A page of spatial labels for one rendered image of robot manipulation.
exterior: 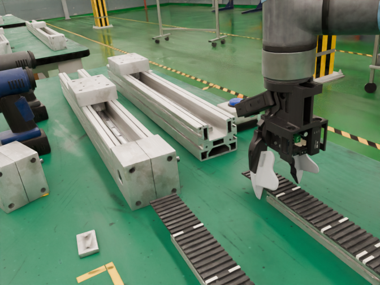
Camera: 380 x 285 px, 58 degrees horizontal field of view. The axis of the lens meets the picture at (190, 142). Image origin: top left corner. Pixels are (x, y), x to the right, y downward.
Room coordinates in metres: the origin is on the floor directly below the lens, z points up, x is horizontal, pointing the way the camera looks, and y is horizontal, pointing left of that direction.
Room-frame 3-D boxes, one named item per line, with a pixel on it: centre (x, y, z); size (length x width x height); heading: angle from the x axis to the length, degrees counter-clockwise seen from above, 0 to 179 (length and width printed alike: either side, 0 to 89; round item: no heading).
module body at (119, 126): (0.98, 0.27, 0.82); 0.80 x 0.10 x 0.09; 24
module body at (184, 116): (1.06, 0.10, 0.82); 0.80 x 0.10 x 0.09; 24
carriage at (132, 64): (1.29, 0.20, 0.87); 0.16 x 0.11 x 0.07; 24
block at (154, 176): (0.58, 0.08, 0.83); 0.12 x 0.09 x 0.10; 114
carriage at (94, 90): (0.98, 0.27, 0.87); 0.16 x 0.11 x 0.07; 24
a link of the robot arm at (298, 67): (0.50, -0.16, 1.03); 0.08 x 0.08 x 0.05
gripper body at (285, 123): (0.49, -0.16, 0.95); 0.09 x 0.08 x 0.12; 24
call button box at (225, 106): (0.86, -0.13, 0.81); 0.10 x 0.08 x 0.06; 114
